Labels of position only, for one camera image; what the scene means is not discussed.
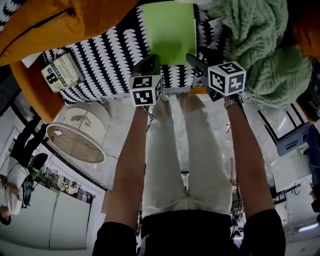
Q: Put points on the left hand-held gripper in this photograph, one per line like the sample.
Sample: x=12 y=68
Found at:
x=142 y=97

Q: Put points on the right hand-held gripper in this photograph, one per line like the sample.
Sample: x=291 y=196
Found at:
x=233 y=83

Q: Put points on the green book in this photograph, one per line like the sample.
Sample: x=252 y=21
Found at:
x=170 y=32

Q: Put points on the orange sofa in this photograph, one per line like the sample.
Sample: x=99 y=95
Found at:
x=32 y=95

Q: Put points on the person's right forearm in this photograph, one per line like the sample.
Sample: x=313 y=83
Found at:
x=250 y=162

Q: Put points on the person's left forearm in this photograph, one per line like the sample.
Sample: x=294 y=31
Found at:
x=130 y=162

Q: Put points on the white paperback book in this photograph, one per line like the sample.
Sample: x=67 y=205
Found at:
x=62 y=75

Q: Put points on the black white striped throw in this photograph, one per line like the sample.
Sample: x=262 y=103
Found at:
x=107 y=62

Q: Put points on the silver wristwatch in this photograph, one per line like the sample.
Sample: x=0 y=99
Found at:
x=232 y=102

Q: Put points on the green knitted blanket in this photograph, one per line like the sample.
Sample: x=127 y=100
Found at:
x=262 y=50

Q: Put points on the orange zippered cushion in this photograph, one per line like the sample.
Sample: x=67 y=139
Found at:
x=62 y=25

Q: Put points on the round beige basket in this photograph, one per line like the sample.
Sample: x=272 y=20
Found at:
x=75 y=145

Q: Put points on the white sticker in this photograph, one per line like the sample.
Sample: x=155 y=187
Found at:
x=57 y=133

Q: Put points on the blue chair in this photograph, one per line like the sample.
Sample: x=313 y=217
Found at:
x=300 y=140

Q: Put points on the small green object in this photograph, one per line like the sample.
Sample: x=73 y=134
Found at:
x=303 y=152

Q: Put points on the person's black shirt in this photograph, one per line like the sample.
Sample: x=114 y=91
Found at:
x=187 y=235

